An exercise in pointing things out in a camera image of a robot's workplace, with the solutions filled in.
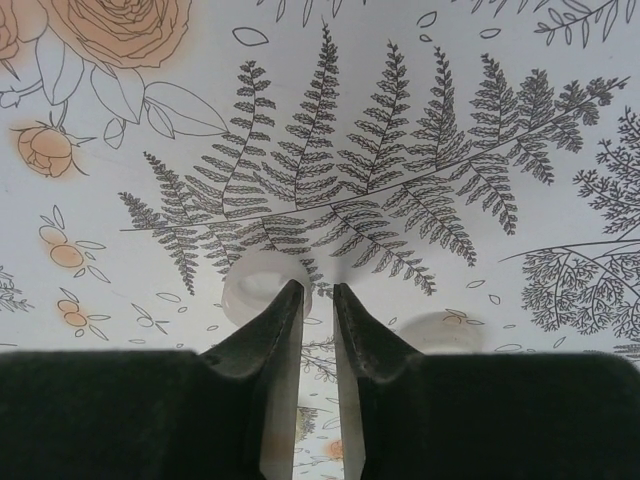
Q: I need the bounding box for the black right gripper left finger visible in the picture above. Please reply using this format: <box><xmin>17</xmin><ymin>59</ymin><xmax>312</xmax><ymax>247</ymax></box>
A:
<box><xmin>0</xmin><ymin>279</ymin><xmax>306</xmax><ymax>480</ymax></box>

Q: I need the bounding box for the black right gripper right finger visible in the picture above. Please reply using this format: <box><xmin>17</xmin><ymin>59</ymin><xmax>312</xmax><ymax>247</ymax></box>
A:
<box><xmin>333</xmin><ymin>282</ymin><xmax>640</xmax><ymax>480</ymax></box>

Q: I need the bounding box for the floral patterned table mat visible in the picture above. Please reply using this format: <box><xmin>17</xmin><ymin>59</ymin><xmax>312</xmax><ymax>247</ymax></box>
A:
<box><xmin>0</xmin><ymin>0</ymin><xmax>640</xmax><ymax>480</ymax></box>

